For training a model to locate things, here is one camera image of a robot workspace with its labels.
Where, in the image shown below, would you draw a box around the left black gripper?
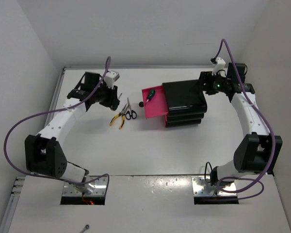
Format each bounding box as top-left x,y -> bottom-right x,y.
92,82 -> 119,108

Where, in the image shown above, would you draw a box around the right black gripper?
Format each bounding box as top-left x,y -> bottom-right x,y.
190,71 -> 230,96

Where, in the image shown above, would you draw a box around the black drawer cabinet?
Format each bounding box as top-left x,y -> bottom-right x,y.
162,80 -> 208,128

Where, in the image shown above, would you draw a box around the green stubby screwdriver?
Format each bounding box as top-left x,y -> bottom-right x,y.
145,89 -> 156,105

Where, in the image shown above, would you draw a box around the pink top drawer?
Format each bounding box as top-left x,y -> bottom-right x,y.
142,85 -> 168,120

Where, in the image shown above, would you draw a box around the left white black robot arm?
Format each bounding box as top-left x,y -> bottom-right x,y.
25,71 -> 120,183

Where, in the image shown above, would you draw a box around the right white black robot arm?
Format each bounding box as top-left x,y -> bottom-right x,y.
194,64 -> 283,185

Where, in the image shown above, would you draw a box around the white front platform board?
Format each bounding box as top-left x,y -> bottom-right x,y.
9,176 -> 290,233

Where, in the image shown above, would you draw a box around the small metal wrench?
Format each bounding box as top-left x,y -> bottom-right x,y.
80,224 -> 90,233

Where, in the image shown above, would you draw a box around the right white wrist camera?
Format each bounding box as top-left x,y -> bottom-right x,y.
210,57 -> 226,75

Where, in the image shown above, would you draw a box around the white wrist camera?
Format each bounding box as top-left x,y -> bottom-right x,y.
210,57 -> 226,75
104,70 -> 120,89

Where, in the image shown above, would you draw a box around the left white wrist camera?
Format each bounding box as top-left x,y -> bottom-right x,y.
104,70 -> 120,89

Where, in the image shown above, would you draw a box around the yellow handled pliers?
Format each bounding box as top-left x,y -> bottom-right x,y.
110,104 -> 128,130

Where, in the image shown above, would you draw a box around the black handled scissors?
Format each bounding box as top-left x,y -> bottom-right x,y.
125,98 -> 137,120

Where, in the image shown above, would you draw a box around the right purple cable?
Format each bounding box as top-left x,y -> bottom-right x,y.
214,38 -> 275,201

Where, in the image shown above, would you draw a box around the purple cable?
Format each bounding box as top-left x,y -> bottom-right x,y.
214,38 -> 275,201
3,56 -> 112,192

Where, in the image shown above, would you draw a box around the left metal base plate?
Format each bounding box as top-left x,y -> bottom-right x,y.
62,176 -> 109,198

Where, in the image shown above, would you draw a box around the metal base plate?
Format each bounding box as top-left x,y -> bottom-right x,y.
62,176 -> 109,198
191,175 -> 237,198

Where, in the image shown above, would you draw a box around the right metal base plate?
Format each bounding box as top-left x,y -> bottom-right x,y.
191,175 -> 237,198

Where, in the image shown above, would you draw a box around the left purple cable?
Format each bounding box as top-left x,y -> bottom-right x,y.
3,56 -> 112,192

